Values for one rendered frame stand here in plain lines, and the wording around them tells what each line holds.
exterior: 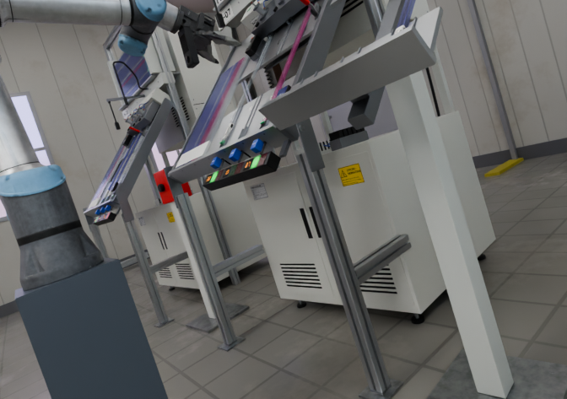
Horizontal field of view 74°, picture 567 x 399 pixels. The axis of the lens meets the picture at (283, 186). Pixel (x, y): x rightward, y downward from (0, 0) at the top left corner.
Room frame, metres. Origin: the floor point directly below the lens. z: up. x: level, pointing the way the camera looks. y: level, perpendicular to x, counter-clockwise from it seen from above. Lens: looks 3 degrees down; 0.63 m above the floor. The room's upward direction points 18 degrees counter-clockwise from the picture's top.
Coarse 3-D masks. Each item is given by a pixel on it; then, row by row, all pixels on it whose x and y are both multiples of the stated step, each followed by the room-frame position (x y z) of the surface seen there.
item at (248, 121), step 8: (288, 80) 1.08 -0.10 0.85; (264, 96) 1.16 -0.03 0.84; (272, 96) 1.11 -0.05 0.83; (248, 104) 1.23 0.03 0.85; (256, 104) 1.18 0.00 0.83; (232, 112) 1.32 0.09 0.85; (240, 112) 1.25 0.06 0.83; (248, 112) 1.19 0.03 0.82; (256, 112) 1.14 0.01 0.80; (224, 120) 1.34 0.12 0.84; (240, 120) 1.21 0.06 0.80; (248, 120) 1.15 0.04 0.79; (256, 120) 1.10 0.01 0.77; (224, 128) 1.29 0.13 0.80; (232, 128) 1.22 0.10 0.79; (240, 128) 1.17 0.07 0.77; (248, 128) 1.12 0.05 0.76; (256, 128) 1.07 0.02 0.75; (216, 136) 1.31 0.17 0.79; (232, 136) 1.19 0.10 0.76; (240, 136) 1.13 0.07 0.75; (216, 144) 1.27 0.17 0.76; (224, 144) 1.19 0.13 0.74; (208, 152) 1.28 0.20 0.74
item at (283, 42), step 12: (300, 12) 1.32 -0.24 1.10; (288, 24) 1.35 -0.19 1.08; (300, 24) 1.25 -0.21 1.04; (312, 24) 1.17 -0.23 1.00; (252, 36) 1.65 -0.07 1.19; (276, 36) 1.39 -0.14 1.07; (288, 36) 1.29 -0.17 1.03; (240, 48) 1.70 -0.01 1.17; (276, 48) 1.32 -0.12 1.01; (288, 48) 1.24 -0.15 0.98; (300, 48) 1.28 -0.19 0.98; (264, 60) 1.35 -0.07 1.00; (276, 60) 1.39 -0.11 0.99
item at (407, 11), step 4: (408, 0) 0.65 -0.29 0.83; (412, 0) 0.64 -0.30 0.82; (404, 4) 0.65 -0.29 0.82; (408, 4) 0.64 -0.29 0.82; (412, 4) 0.64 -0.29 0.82; (404, 8) 0.64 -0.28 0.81; (408, 8) 0.63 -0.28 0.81; (412, 8) 0.64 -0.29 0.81; (404, 12) 0.63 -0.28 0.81; (408, 12) 0.63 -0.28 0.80; (412, 12) 0.63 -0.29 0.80; (400, 16) 0.63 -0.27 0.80; (404, 16) 0.62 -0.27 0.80; (408, 16) 0.62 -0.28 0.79; (400, 20) 0.62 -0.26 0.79; (404, 20) 0.61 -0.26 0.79; (408, 20) 0.62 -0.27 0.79; (400, 24) 0.61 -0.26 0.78; (404, 24) 0.61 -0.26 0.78
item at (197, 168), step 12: (252, 132) 1.02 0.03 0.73; (264, 132) 0.98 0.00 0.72; (276, 132) 0.96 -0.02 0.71; (228, 144) 1.11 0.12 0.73; (240, 144) 1.07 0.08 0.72; (276, 144) 1.01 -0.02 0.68; (204, 156) 1.22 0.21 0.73; (216, 156) 1.19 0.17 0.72; (228, 156) 1.16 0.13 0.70; (252, 156) 1.11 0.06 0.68; (180, 168) 1.36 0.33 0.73; (192, 168) 1.32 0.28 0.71; (204, 168) 1.29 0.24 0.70; (180, 180) 1.46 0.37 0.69
